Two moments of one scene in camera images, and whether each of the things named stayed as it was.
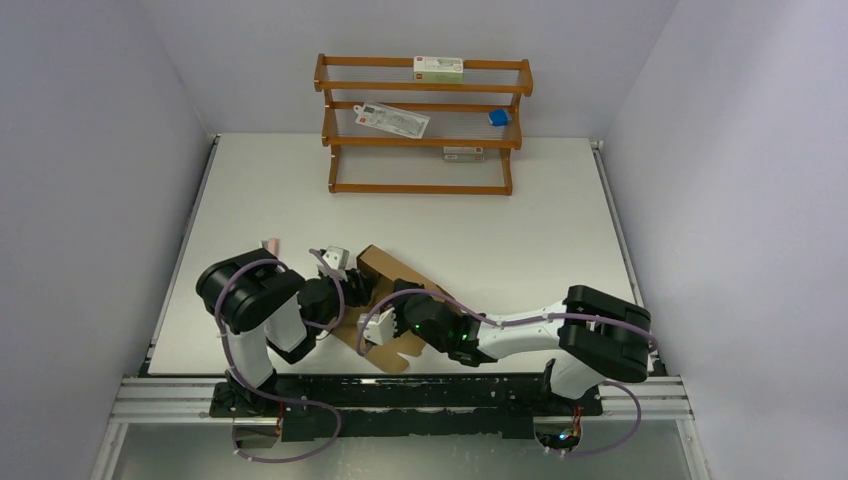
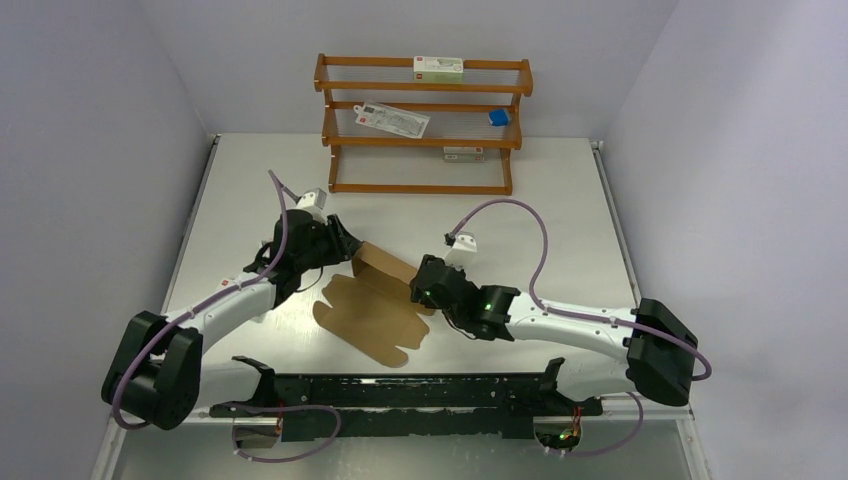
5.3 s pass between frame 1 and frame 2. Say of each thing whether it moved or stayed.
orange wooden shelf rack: stayed
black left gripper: moved
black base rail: stayed
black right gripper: moved
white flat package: stayed
